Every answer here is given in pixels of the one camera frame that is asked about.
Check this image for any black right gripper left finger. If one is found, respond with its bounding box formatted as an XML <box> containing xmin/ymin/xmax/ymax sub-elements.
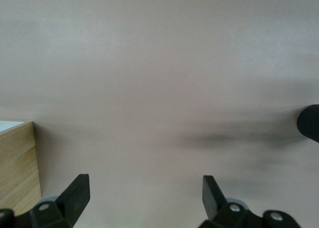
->
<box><xmin>0</xmin><ymin>173</ymin><xmax>90</xmax><ymax>228</ymax></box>

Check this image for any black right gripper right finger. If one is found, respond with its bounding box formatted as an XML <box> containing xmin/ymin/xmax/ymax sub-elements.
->
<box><xmin>199</xmin><ymin>175</ymin><xmax>299</xmax><ymax>228</ymax></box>

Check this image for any black ribbed cylinder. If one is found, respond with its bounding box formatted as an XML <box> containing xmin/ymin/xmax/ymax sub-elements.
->
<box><xmin>296</xmin><ymin>104</ymin><xmax>319</xmax><ymax>143</ymax></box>

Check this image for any wooden drawer cabinet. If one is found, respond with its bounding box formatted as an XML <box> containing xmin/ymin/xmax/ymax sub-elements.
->
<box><xmin>0</xmin><ymin>120</ymin><xmax>42</xmax><ymax>215</ymax></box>

